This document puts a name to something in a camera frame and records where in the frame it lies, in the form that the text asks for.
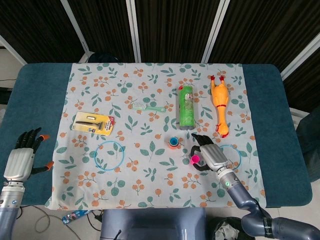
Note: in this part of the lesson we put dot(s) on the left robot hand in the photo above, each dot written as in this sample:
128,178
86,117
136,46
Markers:
18,162

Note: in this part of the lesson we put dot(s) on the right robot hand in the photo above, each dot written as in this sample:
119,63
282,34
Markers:
215,157

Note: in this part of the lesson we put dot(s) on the pink plastic cup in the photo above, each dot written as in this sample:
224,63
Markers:
195,159

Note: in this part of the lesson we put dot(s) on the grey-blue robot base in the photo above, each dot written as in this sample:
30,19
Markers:
150,225

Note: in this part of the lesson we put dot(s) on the large orange plastic cup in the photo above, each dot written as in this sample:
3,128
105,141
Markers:
173,147

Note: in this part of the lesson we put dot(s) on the green chip can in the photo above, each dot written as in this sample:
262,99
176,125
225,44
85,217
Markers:
186,107

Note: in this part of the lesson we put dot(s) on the yellow rubber chicken toy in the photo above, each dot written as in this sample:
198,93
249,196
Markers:
220,100

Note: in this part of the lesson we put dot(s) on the teal table cover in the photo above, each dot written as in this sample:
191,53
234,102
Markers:
32,100

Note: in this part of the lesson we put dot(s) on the floral tablecloth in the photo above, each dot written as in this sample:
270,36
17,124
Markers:
150,187

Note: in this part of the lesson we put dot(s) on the black trash bin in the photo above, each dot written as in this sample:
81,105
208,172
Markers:
225,230

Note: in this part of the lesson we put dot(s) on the colourful snack packet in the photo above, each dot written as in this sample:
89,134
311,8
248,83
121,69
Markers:
75,216

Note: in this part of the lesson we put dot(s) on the green hairbrush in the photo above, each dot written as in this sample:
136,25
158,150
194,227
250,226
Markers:
147,108

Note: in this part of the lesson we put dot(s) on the razor in yellow blister pack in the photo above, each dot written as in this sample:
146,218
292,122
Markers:
93,123

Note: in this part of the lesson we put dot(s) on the white metal rack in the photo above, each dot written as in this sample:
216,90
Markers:
296,113

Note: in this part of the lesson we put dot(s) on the dark teal fabric object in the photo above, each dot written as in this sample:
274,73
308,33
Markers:
310,145

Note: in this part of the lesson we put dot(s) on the dark slatted screen panel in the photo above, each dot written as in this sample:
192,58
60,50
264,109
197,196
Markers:
307,90
105,25
37,30
172,30
262,30

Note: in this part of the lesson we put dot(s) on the black object behind table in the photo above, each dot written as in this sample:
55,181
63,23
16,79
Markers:
103,58

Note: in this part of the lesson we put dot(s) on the white screen frame post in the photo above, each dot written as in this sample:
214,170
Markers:
12,50
300,60
75,27
133,30
215,30

